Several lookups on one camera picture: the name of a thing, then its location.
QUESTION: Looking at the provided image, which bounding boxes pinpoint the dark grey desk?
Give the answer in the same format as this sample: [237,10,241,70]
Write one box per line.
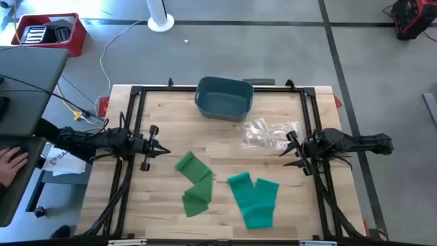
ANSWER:
[0,136,47,228]

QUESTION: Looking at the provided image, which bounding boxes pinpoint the black desk cable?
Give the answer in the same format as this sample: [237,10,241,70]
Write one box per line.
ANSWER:
[0,74,105,122]

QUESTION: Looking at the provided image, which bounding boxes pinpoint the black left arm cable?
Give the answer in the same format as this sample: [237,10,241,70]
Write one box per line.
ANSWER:
[102,111,136,137]

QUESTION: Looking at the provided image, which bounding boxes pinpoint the black metal table frame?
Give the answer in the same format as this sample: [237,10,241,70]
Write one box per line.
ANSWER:
[80,77,371,246]

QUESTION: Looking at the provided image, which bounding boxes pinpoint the teal elastic bandage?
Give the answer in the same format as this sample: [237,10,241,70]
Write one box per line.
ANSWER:
[227,172,280,230]

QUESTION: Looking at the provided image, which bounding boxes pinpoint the silver bracket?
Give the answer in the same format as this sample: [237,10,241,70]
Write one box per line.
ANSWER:
[298,240,338,246]
[108,238,147,246]

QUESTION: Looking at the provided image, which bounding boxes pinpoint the blue-grey plastic bin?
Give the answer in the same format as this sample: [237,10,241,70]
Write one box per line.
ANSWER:
[194,76,255,122]

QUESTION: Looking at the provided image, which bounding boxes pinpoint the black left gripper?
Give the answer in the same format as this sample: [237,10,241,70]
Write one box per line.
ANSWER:
[129,125,171,171]

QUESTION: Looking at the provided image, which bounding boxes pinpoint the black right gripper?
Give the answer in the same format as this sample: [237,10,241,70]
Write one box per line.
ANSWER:
[279,131,324,177]

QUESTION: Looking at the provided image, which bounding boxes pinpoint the person's hand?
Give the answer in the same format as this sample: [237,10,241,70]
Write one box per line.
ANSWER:
[0,146,29,188]

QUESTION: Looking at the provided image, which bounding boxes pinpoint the green elastic bandage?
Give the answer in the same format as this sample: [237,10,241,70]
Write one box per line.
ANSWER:
[174,150,214,218]

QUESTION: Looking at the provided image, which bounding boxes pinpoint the dark desk foot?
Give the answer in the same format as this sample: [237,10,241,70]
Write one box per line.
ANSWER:
[25,169,93,215]

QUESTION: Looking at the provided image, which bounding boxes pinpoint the person's shoe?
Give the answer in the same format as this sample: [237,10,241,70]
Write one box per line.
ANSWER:
[50,224,71,239]

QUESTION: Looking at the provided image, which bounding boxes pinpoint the silver slotted toaster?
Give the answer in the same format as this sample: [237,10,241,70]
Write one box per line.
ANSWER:
[20,25,48,45]

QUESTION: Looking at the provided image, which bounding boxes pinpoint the red and black equipment case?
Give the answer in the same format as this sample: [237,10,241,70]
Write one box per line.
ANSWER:
[391,0,437,41]

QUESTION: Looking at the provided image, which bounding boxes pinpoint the black appliance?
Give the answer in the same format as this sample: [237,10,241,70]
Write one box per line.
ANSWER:
[45,19,73,44]

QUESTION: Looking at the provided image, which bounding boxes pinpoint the yellow cable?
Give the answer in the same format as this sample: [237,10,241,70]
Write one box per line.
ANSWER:
[56,83,85,120]

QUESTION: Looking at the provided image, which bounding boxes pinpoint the white paper sheet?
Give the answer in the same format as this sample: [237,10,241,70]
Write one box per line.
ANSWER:
[41,145,87,177]

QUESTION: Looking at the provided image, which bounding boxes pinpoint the black support beam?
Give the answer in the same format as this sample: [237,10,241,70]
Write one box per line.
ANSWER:
[33,118,93,161]

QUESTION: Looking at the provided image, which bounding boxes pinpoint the red plastic crate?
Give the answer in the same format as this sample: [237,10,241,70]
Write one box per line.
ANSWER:
[10,12,88,58]

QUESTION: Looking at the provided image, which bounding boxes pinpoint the grey flat plate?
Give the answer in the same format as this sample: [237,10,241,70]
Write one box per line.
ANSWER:
[242,78,276,86]

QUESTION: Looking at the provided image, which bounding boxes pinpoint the grey metal bar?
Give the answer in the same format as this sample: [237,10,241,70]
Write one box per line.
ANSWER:
[422,92,437,127]

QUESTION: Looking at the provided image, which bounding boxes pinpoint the white cable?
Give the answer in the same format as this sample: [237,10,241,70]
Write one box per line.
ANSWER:
[94,18,150,119]

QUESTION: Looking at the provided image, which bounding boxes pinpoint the white pole stand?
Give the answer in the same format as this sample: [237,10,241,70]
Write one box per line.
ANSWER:
[145,0,175,33]

